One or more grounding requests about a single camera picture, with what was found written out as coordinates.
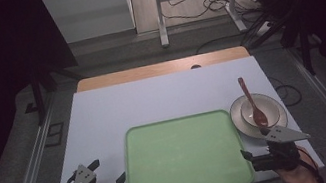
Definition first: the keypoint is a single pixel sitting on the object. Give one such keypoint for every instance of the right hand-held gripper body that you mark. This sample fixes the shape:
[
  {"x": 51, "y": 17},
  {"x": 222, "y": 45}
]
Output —
[{"x": 282, "y": 155}]

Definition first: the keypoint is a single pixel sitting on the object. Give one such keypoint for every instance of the red plastic spoon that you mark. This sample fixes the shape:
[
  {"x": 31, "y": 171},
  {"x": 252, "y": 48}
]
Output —
[{"x": 259, "y": 116}]

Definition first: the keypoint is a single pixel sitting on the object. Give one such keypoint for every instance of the beige ceramic bowl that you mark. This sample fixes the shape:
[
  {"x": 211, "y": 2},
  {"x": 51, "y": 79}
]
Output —
[{"x": 271, "y": 109}]

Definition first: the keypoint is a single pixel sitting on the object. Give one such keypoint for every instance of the beige ceramic plate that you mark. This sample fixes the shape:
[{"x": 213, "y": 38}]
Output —
[{"x": 238, "y": 122}]

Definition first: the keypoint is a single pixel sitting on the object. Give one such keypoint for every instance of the green plastic tray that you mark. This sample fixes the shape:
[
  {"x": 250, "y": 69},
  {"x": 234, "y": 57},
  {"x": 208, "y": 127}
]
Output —
[{"x": 182, "y": 157}]

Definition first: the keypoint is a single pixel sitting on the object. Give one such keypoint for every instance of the person's right hand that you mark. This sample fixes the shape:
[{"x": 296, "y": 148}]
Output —
[{"x": 296, "y": 178}]

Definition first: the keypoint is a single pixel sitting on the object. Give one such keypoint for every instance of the white table cover board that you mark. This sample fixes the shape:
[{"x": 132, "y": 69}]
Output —
[{"x": 153, "y": 103}]

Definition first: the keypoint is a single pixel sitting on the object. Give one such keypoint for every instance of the black metal stand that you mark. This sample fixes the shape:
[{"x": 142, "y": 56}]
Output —
[
  {"x": 37, "y": 93},
  {"x": 304, "y": 46}
]

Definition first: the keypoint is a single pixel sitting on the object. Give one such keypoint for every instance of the white power strip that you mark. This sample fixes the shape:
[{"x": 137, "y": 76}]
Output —
[{"x": 264, "y": 28}]

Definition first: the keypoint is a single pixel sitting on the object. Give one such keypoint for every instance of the wooden table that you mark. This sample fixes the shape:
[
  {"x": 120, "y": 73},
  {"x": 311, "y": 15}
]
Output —
[{"x": 147, "y": 71}]

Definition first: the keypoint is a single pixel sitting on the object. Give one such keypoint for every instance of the white cabinet panel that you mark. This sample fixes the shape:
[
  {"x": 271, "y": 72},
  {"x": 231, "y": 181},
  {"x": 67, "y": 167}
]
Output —
[{"x": 89, "y": 13}]

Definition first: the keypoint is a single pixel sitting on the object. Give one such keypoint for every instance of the black floor bracket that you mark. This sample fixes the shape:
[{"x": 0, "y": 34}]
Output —
[{"x": 48, "y": 135}]

